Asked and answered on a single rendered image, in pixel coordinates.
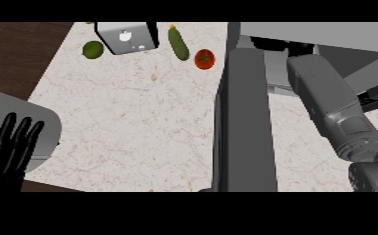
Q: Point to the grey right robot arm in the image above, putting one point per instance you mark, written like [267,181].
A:
[327,105]

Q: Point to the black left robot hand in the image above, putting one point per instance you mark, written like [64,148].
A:
[14,152]

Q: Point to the dark grey microwave door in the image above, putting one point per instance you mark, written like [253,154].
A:
[244,119]

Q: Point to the grey microwave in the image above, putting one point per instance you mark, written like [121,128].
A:
[315,32]

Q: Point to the small green vegetable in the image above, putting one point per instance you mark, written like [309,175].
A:
[89,22]

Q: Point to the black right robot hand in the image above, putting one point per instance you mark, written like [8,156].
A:
[300,49]

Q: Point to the green cucumber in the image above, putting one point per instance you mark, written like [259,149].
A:
[179,45]

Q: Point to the green lime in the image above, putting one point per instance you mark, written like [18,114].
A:
[92,49]

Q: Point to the red tomato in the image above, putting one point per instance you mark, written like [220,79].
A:
[204,59]

